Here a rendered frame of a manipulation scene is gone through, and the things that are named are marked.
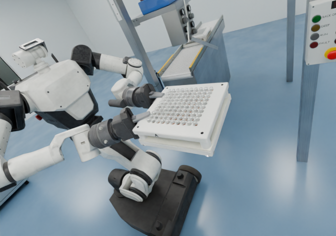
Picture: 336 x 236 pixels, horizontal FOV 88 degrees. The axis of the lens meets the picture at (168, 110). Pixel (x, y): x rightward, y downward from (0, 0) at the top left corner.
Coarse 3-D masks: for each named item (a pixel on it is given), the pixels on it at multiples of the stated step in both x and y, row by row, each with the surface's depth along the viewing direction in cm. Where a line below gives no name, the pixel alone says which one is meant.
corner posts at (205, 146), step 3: (225, 96) 58; (138, 135) 56; (141, 135) 55; (144, 135) 56; (141, 138) 56; (144, 138) 56; (201, 144) 44; (204, 144) 44; (207, 144) 44; (210, 144) 44; (204, 147) 44; (207, 147) 44
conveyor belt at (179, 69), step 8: (208, 24) 211; (184, 48) 172; (192, 48) 163; (176, 56) 162; (184, 56) 154; (192, 56) 147; (176, 64) 146; (184, 64) 140; (168, 72) 139; (176, 72) 133; (184, 72) 128
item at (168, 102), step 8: (168, 96) 61; (176, 96) 59; (184, 96) 58; (192, 96) 56; (200, 96) 54; (168, 104) 57; (176, 104) 56; (184, 104) 53; (192, 104) 53; (160, 112) 55; (168, 112) 54; (176, 112) 53; (192, 112) 50; (192, 120) 48
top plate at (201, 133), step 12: (192, 84) 63; (204, 84) 60; (216, 84) 58; (180, 96) 60; (216, 96) 52; (192, 108) 52; (204, 108) 50; (216, 108) 48; (144, 120) 56; (180, 120) 50; (204, 120) 46; (144, 132) 52; (156, 132) 49; (168, 132) 48; (180, 132) 46; (192, 132) 44; (204, 132) 43
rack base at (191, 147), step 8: (224, 104) 56; (224, 112) 54; (216, 120) 51; (216, 128) 49; (152, 136) 56; (216, 136) 48; (144, 144) 57; (152, 144) 55; (160, 144) 53; (168, 144) 51; (176, 144) 49; (184, 144) 48; (192, 144) 47; (192, 152) 48; (200, 152) 46; (208, 152) 45
